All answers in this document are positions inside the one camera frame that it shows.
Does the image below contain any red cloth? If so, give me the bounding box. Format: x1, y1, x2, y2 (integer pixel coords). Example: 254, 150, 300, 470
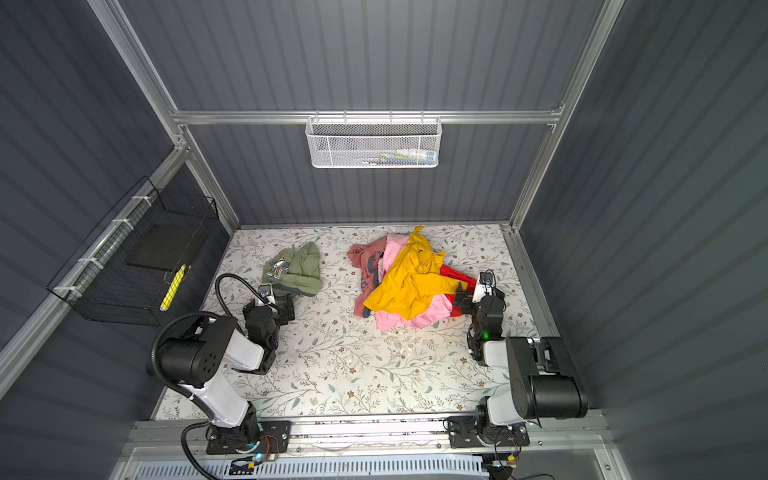
439, 263, 479, 319

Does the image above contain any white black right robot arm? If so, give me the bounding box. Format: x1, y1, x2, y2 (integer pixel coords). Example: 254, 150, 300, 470
462, 294, 589, 448

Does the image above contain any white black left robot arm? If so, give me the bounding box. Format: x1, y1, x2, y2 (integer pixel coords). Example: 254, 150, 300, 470
147, 301, 281, 453

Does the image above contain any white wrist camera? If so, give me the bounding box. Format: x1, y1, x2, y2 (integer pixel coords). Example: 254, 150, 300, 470
256, 283, 275, 306
472, 269, 496, 303

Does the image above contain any white wire wall basket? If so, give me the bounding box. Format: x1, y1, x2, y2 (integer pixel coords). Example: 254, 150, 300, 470
305, 118, 443, 169

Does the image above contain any dusty rose cloth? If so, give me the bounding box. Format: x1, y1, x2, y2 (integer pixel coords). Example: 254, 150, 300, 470
347, 236, 387, 318

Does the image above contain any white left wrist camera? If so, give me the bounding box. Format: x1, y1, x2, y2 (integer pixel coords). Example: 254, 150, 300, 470
256, 283, 275, 306

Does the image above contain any yellow cloth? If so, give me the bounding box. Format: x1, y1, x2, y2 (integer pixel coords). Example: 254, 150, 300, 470
364, 225, 468, 320

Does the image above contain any light pink cloth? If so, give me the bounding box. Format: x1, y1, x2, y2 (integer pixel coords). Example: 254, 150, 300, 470
375, 233, 453, 331

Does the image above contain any olive green cloth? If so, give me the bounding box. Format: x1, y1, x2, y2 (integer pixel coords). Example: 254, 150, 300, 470
262, 242, 322, 297

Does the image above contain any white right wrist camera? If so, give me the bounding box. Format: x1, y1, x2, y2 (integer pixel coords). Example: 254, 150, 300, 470
472, 269, 496, 303

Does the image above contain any yellow marker pen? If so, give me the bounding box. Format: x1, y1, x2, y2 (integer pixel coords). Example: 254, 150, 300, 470
160, 264, 188, 312

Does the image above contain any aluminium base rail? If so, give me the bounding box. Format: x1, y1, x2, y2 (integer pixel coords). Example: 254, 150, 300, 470
119, 410, 615, 461

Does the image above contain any black wire wall basket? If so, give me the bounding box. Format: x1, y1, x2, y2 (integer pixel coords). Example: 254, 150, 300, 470
47, 177, 219, 326

